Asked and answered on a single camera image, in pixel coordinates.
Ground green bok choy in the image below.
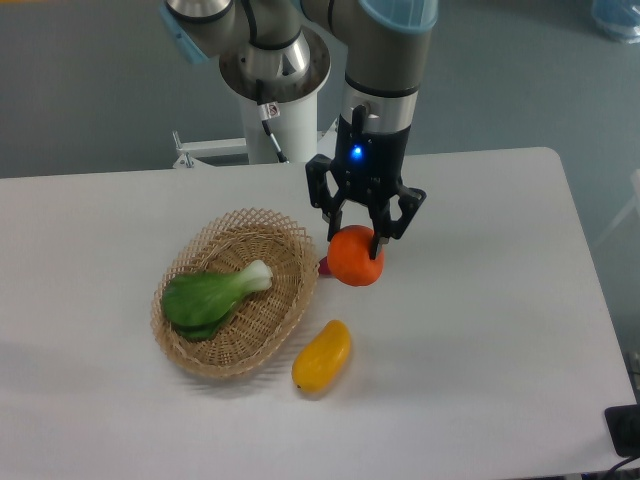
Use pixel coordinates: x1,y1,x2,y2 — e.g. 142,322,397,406
161,260,273,341

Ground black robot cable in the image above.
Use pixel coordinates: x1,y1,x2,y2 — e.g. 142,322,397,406
255,78,290,164

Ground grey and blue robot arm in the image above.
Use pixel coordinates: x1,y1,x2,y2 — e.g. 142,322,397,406
159,1,438,258

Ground orange fruit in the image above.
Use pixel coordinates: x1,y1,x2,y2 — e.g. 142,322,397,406
327,225,385,287

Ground purple sweet potato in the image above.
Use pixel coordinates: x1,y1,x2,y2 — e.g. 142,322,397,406
318,257,332,276

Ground yellow mango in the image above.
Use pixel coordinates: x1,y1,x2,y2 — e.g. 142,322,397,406
291,319,352,394

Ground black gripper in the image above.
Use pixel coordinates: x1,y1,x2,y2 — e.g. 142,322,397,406
305,106,427,260

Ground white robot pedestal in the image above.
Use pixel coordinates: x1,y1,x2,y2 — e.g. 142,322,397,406
171,24,351,169

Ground white frame at right edge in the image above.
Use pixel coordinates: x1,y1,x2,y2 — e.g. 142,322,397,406
593,169,639,249

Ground blue plastic object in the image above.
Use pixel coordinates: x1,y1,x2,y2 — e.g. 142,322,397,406
591,0,639,44

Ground black device at table edge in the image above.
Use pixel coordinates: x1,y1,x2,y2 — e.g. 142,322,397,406
604,404,639,457

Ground woven bamboo basket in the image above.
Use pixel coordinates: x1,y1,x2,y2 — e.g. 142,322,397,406
151,208,318,379

